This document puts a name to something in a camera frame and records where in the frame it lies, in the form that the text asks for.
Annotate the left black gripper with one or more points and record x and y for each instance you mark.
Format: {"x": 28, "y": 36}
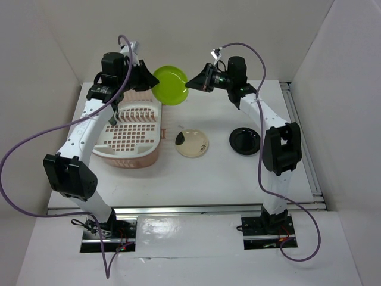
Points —
{"x": 147, "y": 80}

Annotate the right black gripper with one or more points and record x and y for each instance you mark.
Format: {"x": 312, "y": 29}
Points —
{"x": 201, "y": 82}

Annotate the lime green plate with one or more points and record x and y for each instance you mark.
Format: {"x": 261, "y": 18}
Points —
{"x": 171, "y": 89}

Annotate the cream plate with black spot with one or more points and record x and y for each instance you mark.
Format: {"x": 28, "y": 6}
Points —
{"x": 191, "y": 143}

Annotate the blue patterned plate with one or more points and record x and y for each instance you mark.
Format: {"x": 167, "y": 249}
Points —
{"x": 112, "y": 121}

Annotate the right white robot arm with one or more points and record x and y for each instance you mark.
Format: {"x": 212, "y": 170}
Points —
{"x": 281, "y": 150}

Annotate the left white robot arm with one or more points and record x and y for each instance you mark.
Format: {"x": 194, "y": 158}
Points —
{"x": 68, "y": 170}

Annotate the pink white dish rack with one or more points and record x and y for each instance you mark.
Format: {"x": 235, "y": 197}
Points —
{"x": 133, "y": 143}

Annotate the aluminium rail front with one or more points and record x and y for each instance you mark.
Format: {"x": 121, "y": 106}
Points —
{"x": 243, "y": 208}

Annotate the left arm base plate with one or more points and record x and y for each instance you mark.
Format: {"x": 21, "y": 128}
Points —
{"x": 123, "y": 238}

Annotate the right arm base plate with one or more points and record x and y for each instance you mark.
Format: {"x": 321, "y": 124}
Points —
{"x": 257, "y": 237}

